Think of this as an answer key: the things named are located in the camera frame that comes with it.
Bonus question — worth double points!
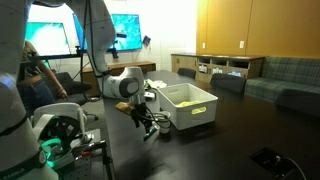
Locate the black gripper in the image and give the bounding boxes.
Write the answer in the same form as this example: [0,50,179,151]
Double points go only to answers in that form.
[131,102,154,134]

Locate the green white marker pen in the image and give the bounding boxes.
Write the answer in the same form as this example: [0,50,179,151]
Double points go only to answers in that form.
[143,124,159,141]

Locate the yellow-green microfibre cloth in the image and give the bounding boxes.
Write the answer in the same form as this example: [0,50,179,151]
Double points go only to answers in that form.
[175,99,208,115]

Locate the white plastic storage box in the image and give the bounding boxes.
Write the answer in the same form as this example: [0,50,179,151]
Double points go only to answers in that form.
[156,82,219,131]

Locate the table power outlet box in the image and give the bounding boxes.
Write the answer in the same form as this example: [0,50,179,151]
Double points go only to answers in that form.
[249,146,298,179]

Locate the white papers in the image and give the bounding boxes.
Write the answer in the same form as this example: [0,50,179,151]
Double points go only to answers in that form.
[146,78,168,90]

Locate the black clamp stand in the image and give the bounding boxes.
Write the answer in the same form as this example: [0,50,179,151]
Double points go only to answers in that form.
[74,139,116,180]

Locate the low wooden bench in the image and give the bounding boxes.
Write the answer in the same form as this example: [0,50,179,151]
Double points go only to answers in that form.
[81,60,157,89]

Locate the wooden sideboard cabinet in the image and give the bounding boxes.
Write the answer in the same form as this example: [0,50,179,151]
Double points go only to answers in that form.
[170,53,266,84]

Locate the black rolling office chair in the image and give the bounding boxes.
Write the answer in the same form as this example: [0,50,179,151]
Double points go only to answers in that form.
[53,71,100,122]

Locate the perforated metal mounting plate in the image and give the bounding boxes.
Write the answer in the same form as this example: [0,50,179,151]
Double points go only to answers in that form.
[63,128,113,180]

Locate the white VR headset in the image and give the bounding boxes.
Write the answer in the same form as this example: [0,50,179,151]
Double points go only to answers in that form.
[30,102,90,171]

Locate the person with long hair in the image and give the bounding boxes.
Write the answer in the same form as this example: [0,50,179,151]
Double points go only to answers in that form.
[16,39,69,114]

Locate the green plaid sofa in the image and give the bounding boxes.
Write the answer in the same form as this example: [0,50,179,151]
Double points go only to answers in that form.
[244,55,320,116]

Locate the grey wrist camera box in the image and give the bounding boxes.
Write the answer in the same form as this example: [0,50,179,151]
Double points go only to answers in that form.
[143,91,157,100]

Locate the black camera on stand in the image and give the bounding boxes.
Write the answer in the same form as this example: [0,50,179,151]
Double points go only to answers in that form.
[108,32,128,60]

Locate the dark wall control panel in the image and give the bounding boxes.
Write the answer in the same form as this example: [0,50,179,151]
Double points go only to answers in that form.
[142,35,152,47]

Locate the wall display screen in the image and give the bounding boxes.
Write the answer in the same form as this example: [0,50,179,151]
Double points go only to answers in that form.
[72,13,144,53]
[24,21,72,57]

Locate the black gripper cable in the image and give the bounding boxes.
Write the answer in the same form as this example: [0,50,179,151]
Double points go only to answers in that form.
[79,0,172,130]

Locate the grey outlet cable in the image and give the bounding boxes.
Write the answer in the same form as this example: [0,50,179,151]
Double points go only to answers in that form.
[275,155,308,180]

